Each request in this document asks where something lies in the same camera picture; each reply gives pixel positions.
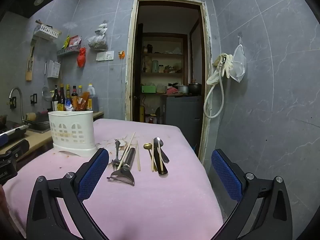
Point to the gold spoon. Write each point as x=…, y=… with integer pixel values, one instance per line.
x=148, y=146

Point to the yellow packet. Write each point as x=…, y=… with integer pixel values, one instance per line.
x=65, y=42

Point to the kitchen sink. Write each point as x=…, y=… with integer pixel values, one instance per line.
x=37, y=125

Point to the dark sauce bottle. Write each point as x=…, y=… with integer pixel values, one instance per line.
x=61, y=98
x=55, y=100

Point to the green box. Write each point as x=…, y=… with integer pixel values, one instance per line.
x=148, y=89

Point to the steel faucet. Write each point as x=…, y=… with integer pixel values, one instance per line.
x=20, y=97

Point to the yellow canister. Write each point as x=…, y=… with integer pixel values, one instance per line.
x=142, y=113

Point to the wooden cutting board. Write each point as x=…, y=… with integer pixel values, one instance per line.
x=29, y=65

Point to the red packet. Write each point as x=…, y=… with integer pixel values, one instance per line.
x=75, y=41

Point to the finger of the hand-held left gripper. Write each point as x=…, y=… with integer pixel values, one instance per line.
x=20, y=148

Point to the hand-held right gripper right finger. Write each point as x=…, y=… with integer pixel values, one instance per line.
x=226, y=177

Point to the silver pot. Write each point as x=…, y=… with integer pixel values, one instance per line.
x=183, y=89

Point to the silver fork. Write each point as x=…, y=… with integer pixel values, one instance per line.
x=117, y=152

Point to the pink cloth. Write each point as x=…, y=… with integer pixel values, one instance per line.
x=172, y=90

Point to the black pot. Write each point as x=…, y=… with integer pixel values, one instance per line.
x=194, y=88

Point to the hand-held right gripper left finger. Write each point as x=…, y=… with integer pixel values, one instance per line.
x=93, y=173

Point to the wooden storage shelf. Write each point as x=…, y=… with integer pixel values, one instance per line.
x=162, y=55

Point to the clear plastic bag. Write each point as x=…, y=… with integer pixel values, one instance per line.
x=97, y=41

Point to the wooden chopstick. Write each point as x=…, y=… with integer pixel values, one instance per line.
x=127, y=150
x=160, y=157
x=138, y=157

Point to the white wall outlet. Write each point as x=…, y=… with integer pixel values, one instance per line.
x=105, y=55

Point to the white hanging box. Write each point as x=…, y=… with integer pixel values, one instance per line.
x=53, y=68

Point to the pink floral tablecloth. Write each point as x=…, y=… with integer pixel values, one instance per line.
x=162, y=200

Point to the steel peeler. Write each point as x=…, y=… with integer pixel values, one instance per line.
x=128, y=160

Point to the orange packet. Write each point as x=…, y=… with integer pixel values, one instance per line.
x=82, y=102

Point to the white plastic utensil holder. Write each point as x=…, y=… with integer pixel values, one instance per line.
x=72, y=130

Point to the red plastic bag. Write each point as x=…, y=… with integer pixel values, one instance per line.
x=81, y=58

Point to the metal strainer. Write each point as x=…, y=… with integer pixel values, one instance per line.
x=45, y=93

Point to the white jug yellow cap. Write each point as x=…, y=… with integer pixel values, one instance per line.
x=92, y=91

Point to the worn door frame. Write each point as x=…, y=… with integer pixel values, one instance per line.
x=130, y=80

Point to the orange wall hook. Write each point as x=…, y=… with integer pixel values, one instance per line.
x=121, y=54

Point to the green cup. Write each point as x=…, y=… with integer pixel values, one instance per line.
x=155, y=66

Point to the black wall socket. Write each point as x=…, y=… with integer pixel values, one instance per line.
x=33, y=98

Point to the grey wall shelf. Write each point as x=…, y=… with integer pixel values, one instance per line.
x=68, y=51

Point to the yellow cap sauce bottle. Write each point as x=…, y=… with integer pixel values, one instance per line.
x=80, y=91

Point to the blue label bottle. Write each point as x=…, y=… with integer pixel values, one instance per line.
x=68, y=103

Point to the kitchen counter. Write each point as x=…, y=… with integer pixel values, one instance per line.
x=37, y=138

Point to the white wall basket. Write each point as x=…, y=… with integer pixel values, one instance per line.
x=45, y=33

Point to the red and white item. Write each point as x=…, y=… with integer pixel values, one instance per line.
x=151, y=119

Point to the white mesh bag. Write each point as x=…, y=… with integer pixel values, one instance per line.
x=240, y=62

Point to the grey cabinet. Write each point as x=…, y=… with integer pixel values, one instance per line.
x=183, y=112

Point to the red cap sauce bottle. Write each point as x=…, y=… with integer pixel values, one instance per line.
x=74, y=95

